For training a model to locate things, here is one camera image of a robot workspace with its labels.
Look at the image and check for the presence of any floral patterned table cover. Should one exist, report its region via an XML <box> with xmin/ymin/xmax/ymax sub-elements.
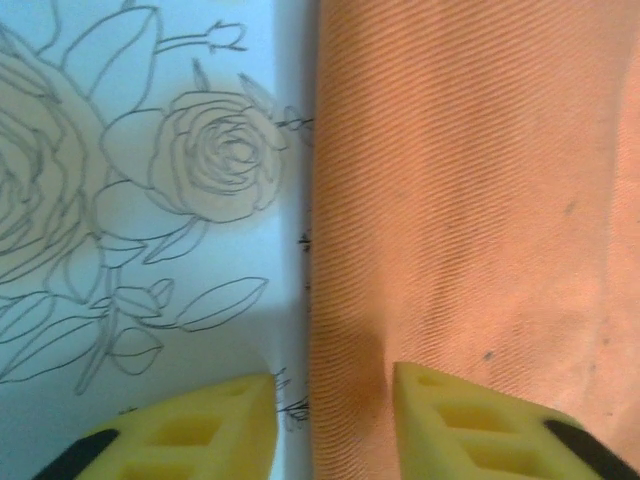
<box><xmin>0</xmin><ymin>0</ymin><xmax>316</xmax><ymax>480</ymax></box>

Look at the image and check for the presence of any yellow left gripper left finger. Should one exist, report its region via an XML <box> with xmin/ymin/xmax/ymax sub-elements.
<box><xmin>29</xmin><ymin>372</ymin><xmax>279</xmax><ymax>480</ymax></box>

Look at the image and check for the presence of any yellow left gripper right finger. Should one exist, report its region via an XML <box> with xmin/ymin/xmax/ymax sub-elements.
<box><xmin>392</xmin><ymin>359</ymin><xmax>640</xmax><ymax>480</ymax></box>

